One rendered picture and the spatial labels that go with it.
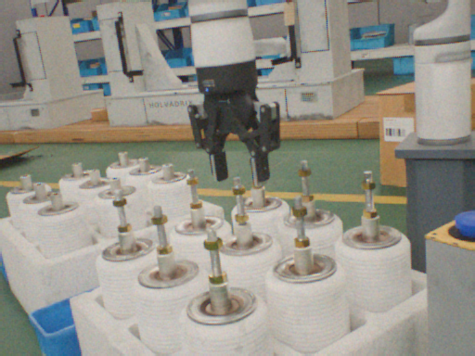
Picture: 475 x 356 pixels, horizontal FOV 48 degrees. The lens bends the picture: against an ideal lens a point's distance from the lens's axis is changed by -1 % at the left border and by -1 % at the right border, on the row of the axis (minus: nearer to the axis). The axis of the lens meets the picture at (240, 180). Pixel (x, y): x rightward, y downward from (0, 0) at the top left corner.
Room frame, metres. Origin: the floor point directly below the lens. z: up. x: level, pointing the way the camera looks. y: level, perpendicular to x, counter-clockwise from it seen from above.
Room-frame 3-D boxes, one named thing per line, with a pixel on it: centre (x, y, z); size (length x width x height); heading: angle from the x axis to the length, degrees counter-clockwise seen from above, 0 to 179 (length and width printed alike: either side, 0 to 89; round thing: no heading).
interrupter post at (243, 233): (0.67, 0.00, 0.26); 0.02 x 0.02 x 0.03
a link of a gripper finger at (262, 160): (0.63, -0.03, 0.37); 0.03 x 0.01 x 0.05; 47
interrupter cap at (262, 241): (0.67, 0.00, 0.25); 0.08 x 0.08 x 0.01
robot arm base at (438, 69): (0.92, -0.37, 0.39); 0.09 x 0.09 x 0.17; 60
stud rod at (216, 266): (0.50, 0.04, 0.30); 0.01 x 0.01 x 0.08; 5
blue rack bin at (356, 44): (5.31, -1.45, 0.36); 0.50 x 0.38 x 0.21; 151
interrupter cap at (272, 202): (0.83, -0.03, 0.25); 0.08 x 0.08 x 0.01
